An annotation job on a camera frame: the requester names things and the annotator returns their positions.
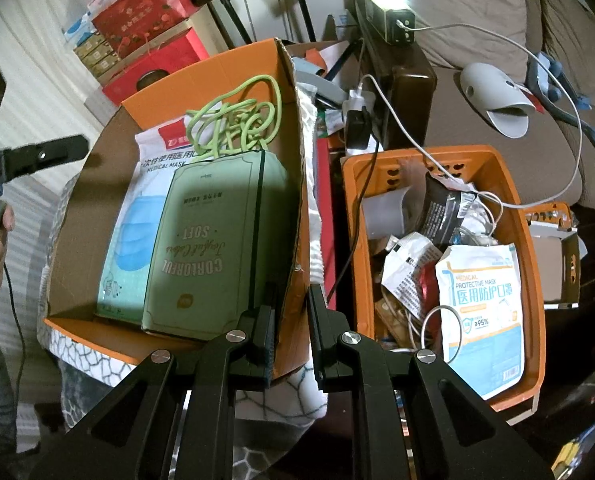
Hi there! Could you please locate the open white cardboard box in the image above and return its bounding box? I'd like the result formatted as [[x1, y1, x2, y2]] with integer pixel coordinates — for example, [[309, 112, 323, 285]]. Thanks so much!
[[525, 202, 585, 308]]

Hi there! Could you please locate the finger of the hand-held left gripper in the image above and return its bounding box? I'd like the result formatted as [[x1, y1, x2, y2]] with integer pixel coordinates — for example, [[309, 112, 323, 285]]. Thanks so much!
[[0, 134, 89, 178]]

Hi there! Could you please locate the dark brown box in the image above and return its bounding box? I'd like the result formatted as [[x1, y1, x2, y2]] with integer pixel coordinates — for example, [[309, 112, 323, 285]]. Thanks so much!
[[355, 40, 438, 153]]

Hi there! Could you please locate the red gift box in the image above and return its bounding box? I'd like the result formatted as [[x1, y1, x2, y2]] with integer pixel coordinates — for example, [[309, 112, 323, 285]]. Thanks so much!
[[92, 0, 198, 51]]

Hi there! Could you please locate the blue grey plastic tool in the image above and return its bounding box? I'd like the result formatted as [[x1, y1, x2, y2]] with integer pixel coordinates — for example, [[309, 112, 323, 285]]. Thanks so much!
[[527, 52, 595, 173]]

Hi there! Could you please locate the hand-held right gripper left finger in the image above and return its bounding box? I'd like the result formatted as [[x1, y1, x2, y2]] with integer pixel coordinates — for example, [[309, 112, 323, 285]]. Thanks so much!
[[28, 300, 278, 480]]

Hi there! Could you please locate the orange plastic basket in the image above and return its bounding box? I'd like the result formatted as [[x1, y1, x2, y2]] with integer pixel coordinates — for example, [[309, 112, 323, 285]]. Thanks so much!
[[340, 145, 548, 413]]

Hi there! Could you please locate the gold box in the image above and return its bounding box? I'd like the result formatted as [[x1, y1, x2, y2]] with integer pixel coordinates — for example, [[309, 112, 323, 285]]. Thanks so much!
[[80, 42, 109, 65], [72, 34, 101, 55], [88, 51, 117, 75]]

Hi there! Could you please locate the white charger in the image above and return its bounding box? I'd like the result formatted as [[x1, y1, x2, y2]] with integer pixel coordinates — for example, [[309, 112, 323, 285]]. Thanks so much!
[[342, 87, 371, 116]]

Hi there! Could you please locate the blue face mask pack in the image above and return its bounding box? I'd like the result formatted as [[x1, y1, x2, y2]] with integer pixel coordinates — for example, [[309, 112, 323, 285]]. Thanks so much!
[[96, 115, 213, 323]]

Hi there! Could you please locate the grey plastic clutter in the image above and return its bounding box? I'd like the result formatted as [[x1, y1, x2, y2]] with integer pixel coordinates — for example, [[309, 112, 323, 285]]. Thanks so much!
[[295, 57, 343, 108]]

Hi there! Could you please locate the white mask pack blue label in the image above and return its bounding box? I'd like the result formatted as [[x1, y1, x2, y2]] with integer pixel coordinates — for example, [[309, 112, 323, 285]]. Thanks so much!
[[435, 242, 525, 401]]

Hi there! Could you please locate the black packet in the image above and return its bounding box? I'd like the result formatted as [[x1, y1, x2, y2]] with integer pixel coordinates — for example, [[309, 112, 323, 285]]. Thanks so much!
[[420, 172, 473, 248]]

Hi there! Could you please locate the white grey neck massager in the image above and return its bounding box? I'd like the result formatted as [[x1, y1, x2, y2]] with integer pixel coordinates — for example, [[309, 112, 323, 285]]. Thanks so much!
[[460, 62, 535, 138]]

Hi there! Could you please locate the red flat box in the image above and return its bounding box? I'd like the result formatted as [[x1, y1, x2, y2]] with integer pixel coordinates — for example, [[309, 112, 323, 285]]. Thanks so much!
[[315, 137, 338, 311]]

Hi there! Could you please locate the green cord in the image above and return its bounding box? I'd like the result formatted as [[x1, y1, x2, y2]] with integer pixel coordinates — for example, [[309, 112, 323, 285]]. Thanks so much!
[[186, 75, 284, 163]]

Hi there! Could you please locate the white folded packet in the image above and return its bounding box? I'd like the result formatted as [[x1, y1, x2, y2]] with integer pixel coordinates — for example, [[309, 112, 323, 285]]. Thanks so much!
[[381, 232, 445, 321]]

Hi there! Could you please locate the small lit lamp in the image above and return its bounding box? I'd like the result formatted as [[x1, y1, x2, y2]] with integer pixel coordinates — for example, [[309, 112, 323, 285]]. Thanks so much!
[[363, 0, 418, 46]]

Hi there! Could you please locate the clear plastic bag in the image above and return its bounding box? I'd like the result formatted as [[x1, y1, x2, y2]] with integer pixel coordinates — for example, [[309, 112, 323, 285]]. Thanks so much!
[[457, 190, 503, 248]]

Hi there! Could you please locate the red gift bag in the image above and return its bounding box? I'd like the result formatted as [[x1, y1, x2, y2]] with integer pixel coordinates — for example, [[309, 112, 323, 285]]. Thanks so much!
[[102, 27, 211, 106]]

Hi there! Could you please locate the black charger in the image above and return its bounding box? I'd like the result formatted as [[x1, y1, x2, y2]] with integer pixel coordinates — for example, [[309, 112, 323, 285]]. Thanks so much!
[[345, 107, 373, 151]]

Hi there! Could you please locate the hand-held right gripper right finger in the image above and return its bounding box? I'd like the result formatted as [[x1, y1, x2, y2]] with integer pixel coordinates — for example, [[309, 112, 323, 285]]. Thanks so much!
[[305, 285, 553, 480]]

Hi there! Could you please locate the long white cable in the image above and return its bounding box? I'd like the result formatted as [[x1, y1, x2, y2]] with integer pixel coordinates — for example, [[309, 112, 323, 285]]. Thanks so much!
[[360, 22, 585, 211]]

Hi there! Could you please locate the orange cardboard box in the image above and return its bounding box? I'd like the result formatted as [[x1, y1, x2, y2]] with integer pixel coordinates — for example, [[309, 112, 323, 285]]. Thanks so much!
[[42, 37, 312, 381]]

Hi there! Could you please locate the black speaker stand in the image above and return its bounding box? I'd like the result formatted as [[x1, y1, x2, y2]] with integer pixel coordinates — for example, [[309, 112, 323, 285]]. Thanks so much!
[[290, 0, 315, 43], [208, 2, 253, 43]]

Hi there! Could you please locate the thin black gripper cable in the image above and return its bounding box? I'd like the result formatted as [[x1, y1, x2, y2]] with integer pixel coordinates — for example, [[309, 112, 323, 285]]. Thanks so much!
[[0, 250, 26, 411]]

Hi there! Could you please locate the green tissue pack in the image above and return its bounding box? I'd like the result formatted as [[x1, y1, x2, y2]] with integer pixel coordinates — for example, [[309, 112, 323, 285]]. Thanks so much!
[[142, 150, 291, 346]]

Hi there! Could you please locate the yellow blue packet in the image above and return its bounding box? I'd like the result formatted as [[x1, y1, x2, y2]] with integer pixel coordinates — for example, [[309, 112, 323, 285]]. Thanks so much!
[[552, 430, 595, 480]]

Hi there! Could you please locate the looped white cable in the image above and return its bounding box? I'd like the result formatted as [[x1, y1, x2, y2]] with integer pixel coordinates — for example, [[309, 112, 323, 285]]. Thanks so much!
[[407, 305, 461, 356]]

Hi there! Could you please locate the grey plastic piece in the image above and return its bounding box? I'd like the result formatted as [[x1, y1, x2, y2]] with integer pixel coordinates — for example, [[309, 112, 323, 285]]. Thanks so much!
[[362, 187, 413, 241]]

